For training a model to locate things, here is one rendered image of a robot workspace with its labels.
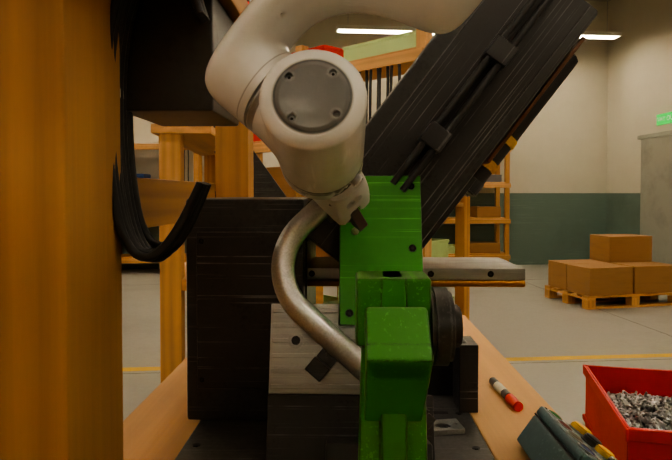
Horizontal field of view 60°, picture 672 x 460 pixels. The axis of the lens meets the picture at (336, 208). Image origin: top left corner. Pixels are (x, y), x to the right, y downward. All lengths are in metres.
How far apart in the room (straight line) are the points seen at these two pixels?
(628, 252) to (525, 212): 3.38
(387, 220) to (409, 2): 0.39
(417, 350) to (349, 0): 0.30
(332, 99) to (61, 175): 0.29
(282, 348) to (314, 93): 0.46
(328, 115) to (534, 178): 10.32
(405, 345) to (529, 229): 10.24
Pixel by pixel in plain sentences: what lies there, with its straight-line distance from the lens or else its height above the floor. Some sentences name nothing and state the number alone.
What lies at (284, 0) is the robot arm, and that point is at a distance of 0.51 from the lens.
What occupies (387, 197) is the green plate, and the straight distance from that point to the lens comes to 0.82.
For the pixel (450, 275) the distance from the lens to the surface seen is 0.94.
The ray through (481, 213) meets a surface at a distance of 9.83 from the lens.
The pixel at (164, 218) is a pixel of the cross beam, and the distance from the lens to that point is 1.19.
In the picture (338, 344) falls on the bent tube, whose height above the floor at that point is 1.07.
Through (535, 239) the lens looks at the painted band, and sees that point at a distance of 10.77.
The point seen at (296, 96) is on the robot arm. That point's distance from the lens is 0.45.
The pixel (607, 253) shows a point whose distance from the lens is 7.51.
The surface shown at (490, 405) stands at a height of 0.90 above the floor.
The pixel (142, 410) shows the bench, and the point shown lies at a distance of 1.09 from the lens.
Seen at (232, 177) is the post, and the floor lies 1.29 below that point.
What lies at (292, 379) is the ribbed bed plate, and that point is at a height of 1.00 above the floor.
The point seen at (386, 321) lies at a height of 1.14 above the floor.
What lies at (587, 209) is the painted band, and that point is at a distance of 11.16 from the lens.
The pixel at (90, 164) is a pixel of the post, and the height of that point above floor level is 1.28.
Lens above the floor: 1.25
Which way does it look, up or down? 1 degrees down
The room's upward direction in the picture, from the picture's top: straight up
